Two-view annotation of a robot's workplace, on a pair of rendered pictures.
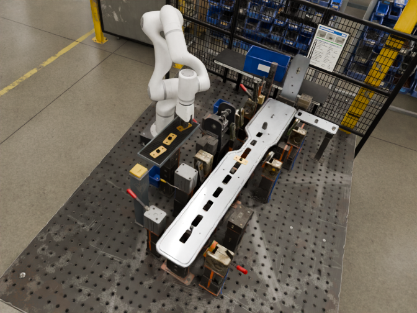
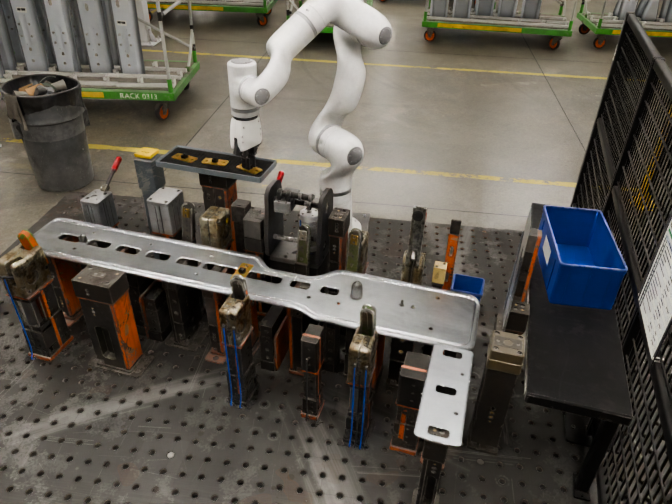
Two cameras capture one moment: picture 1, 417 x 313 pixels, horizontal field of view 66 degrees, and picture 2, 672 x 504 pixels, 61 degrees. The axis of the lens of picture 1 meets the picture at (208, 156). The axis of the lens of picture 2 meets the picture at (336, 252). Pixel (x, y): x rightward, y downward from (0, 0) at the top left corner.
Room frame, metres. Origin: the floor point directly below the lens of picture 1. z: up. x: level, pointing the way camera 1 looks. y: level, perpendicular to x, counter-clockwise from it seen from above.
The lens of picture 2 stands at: (1.33, -1.52, 1.98)
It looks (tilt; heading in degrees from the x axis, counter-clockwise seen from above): 34 degrees down; 82
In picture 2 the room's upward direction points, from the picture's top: 1 degrees clockwise
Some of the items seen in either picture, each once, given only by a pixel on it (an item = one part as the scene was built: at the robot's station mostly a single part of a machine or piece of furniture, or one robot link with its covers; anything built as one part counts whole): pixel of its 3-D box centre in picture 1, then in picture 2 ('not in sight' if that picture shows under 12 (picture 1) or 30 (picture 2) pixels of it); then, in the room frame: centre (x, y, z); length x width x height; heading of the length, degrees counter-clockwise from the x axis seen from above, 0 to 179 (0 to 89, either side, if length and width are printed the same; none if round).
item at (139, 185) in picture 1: (141, 199); (157, 212); (0.94, 0.32, 0.92); 0.08 x 0.08 x 0.44; 66
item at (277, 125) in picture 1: (240, 163); (234, 274); (1.23, -0.19, 1.00); 1.38 x 0.22 x 0.02; 156
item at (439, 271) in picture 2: (255, 117); (432, 315); (1.80, -0.29, 0.88); 0.04 x 0.04 x 0.36; 66
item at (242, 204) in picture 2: (198, 164); (245, 254); (1.25, 0.05, 0.90); 0.05 x 0.05 x 0.40; 66
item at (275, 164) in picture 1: (267, 181); (239, 350); (1.24, -0.37, 0.87); 0.12 x 0.09 x 0.35; 66
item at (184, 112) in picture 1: (185, 107); (246, 129); (1.29, 0.16, 1.29); 0.10 x 0.07 x 0.11; 48
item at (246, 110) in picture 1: (246, 121); (408, 303); (1.75, -0.22, 0.88); 0.07 x 0.06 x 0.35; 66
